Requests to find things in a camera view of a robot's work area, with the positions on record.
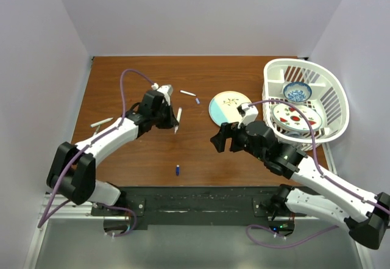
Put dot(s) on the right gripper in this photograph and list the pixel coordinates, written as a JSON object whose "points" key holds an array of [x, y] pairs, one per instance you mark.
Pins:
{"points": [[227, 130]]}

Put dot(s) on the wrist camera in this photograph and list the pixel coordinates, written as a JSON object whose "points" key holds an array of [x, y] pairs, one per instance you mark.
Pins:
{"points": [[167, 91], [248, 114]]}

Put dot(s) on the watermelon pattern plate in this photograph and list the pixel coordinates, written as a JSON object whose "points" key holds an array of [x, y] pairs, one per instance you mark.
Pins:
{"points": [[292, 119]]}

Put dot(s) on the cream and blue plate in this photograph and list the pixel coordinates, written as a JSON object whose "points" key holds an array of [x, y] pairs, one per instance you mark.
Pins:
{"points": [[223, 107]]}

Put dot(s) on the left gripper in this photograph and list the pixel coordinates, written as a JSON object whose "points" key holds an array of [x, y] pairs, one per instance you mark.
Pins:
{"points": [[171, 121]]}

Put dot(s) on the white marker black tip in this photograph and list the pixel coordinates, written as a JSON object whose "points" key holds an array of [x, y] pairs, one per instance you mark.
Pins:
{"points": [[187, 93]]}

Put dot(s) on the white marker with purple ink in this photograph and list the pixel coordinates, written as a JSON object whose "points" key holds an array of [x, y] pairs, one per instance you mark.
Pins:
{"points": [[178, 117]]}

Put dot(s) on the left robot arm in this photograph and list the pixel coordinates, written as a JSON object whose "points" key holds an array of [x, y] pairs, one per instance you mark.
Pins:
{"points": [[73, 170]]}

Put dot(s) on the white plastic basket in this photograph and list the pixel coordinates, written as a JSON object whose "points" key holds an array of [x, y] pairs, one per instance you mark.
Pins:
{"points": [[329, 100]]}

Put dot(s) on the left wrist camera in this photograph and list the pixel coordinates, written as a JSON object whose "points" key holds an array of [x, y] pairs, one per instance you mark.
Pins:
{"points": [[167, 91]]}

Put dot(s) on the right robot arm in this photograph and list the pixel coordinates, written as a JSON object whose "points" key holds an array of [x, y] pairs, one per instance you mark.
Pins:
{"points": [[364, 215]]}

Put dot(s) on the white marker green tip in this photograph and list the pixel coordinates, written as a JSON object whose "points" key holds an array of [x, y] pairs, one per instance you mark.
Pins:
{"points": [[96, 124]]}

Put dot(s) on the blue patterned bowl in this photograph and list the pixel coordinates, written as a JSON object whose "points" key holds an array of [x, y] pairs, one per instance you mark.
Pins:
{"points": [[297, 92]]}

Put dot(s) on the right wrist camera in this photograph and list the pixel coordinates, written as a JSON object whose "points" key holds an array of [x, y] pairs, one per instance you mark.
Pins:
{"points": [[248, 114]]}

